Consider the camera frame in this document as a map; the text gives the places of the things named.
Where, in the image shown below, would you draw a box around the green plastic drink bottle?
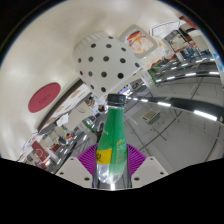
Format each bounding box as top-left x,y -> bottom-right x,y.
94,93 -> 129,185

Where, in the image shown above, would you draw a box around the ceiling air conditioner unit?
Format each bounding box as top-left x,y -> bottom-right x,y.
142,108 -> 160,125

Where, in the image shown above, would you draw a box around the brown tray with paper liner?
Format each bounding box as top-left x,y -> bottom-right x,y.
36,83 -> 101,134

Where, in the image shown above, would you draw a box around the white printed card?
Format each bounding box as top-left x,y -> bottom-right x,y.
149,20 -> 181,38

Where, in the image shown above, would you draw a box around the flat round red coaster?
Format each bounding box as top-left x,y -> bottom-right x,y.
27,82 -> 62,114

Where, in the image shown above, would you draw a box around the white black-dotted mug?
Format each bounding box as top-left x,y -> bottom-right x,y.
72,31 -> 144,99

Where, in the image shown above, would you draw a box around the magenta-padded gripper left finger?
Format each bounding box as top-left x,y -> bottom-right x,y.
54,143 -> 100,188

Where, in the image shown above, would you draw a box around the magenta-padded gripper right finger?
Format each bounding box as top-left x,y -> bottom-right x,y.
126,143 -> 169,189

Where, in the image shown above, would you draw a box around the crumpled white napkin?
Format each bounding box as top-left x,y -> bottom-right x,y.
55,113 -> 70,128

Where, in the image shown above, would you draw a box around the ceiling lights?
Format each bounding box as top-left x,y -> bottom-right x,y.
126,59 -> 224,122

